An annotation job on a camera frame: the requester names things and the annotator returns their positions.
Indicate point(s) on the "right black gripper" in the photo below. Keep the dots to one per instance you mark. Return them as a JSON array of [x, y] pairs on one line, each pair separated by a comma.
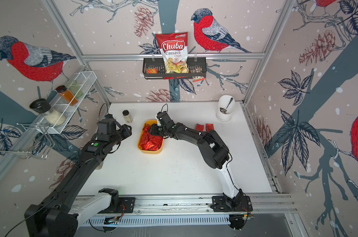
[[153, 129]]

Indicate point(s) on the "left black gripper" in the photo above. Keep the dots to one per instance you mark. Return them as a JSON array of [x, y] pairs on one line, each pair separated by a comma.
[[127, 132]]

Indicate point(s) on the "red tea bag two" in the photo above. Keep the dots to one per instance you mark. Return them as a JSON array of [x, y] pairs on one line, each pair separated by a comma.
[[199, 127]]

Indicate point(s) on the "red tea bag one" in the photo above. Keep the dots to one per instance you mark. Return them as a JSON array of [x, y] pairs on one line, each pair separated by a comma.
[[209, 127]]

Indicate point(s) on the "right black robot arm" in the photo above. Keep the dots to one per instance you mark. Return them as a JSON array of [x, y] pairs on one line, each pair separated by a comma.
[[214, 152]]

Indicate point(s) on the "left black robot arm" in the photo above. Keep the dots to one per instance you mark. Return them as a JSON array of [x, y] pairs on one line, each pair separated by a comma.
[[52, 217]]

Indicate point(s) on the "red tea bags in box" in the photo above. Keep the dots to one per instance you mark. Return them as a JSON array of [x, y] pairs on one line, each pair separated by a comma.
[[150, 139]]

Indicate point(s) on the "yellow plastic storage box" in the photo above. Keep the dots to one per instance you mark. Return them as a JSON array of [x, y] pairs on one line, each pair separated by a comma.
[[150, 137]]

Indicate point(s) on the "small glass spice jar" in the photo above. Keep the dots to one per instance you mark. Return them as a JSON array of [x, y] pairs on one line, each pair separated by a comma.
[[127, 116]]

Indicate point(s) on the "green item on shelf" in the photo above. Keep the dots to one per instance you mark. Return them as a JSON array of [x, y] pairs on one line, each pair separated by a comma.
[[75, 89]]

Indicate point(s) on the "snack packets in basket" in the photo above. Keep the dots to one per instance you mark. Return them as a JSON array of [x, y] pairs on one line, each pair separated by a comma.
[[155, 74]]

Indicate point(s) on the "metal spoon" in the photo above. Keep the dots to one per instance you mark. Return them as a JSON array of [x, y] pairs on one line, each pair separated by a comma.
[[224, 110]]

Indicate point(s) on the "orange spice jar black lid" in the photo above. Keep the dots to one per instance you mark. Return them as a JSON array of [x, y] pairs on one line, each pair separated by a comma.
[[66, 95]]

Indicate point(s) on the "white utensil holder cup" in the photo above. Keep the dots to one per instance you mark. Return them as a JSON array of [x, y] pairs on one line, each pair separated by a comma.
[[223, 101]]

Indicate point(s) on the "glass jar with white grains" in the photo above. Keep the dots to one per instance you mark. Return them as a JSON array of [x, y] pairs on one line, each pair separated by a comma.
[[51, 115]]

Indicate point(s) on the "Chuba cassava chips bag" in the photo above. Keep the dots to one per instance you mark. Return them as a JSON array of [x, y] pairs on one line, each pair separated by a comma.
[[173, 48]]

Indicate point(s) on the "white wire wall shelf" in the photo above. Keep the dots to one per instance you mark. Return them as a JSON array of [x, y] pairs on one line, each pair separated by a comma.
[[86, 80]]

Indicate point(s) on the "black wire wall basket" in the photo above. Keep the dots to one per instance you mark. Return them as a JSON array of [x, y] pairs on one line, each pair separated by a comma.
[[158, 69]]

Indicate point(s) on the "chrome wire rack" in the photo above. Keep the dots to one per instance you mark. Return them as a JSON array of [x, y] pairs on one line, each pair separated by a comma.
[[26, 141]]

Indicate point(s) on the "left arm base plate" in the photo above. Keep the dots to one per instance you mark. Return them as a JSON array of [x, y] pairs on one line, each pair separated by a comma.
[[121, 205]]

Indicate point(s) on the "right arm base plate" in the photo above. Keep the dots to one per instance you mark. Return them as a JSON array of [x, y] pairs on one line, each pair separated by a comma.
[[225, 204]]

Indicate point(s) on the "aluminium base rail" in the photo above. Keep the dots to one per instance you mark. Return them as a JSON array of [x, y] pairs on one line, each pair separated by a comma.
[[200, 204]]

